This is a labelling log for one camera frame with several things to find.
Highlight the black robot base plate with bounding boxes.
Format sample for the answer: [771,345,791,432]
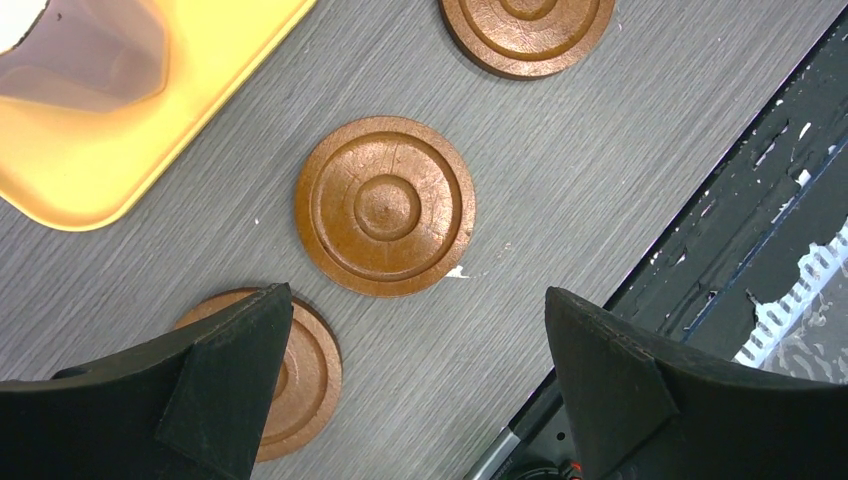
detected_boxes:
[463,6,848,480]

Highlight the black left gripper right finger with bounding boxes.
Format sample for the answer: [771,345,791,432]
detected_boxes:
[545,287,847,479]

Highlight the pink white cup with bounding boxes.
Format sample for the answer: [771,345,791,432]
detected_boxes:
[1,0,168,113]

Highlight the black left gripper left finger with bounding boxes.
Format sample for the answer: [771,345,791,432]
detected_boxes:
[1,283,293,479]

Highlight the yellow tray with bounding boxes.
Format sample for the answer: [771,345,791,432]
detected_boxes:
[1,1,312,232]

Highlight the brown coaster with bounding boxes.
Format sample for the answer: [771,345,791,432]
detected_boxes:
[210,296,343,464]
[439,0,615,80]
[294,116,476,297]

